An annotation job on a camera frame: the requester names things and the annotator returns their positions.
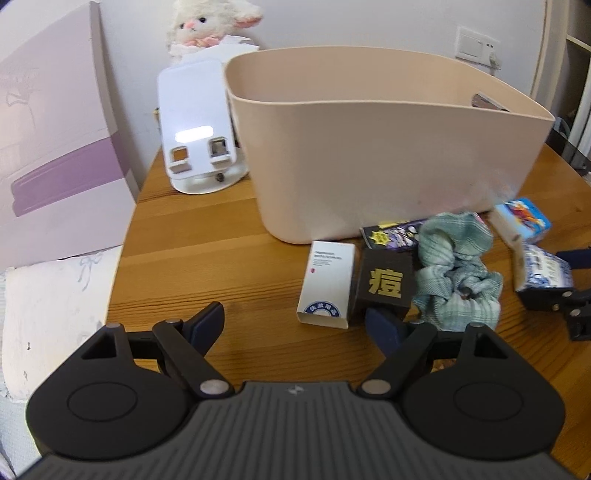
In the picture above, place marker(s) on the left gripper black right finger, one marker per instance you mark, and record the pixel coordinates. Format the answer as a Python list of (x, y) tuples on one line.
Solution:
[(467, 393)]

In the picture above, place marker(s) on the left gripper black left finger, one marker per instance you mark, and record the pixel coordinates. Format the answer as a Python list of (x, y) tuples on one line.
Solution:
[(123, 393)]

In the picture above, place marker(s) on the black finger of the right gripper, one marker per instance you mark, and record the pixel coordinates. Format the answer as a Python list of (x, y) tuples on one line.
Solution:
[(573, 304), (577, 259)]

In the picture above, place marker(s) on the blue white porcelain pattern box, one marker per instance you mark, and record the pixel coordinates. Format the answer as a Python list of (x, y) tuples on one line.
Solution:
[(535, 268)]

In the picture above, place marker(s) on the blue cartoon tissue pack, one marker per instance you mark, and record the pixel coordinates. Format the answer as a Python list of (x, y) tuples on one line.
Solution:
[(519, 221)]

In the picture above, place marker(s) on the green plaid scrunchie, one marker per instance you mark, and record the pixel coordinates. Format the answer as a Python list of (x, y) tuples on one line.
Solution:
[(454, 286)]

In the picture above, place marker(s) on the black cube gold character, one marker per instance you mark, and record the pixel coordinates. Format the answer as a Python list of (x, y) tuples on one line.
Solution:
[(386, 283)]

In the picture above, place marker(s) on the white small box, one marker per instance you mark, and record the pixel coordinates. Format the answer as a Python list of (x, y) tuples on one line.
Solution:
[(324, 299)]

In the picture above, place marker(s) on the cartoon pencil lead box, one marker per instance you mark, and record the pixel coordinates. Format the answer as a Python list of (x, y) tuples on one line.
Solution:
[(397, 236)]

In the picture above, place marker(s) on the white pillow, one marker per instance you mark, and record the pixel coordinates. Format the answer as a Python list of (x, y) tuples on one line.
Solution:
[(51, 308)]

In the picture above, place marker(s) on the light blue bed sheet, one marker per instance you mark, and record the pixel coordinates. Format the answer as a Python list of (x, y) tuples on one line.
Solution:
[(17, 445)]

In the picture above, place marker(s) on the black side table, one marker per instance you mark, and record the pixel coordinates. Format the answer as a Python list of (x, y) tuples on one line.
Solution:
[(558, 142)]

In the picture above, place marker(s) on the pink purple headboard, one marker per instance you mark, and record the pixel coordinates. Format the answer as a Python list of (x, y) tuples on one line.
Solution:
[(66, 186)]

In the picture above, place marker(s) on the beige plastic storage bin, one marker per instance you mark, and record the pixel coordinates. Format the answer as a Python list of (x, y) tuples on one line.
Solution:
[(338, 138)]

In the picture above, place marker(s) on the white phone stand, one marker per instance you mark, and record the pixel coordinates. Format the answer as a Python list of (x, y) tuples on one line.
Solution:
[(197, 137)]

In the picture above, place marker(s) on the white plush lamb toy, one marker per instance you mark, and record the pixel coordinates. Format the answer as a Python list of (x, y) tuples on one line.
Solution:
[(200, 24)]

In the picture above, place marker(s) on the white shelf frame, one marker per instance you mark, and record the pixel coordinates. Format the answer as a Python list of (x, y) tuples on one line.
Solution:
[(562, 78)]

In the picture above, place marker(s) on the white wall switch socket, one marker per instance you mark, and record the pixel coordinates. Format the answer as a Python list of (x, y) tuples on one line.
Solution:
[(478, 48)]

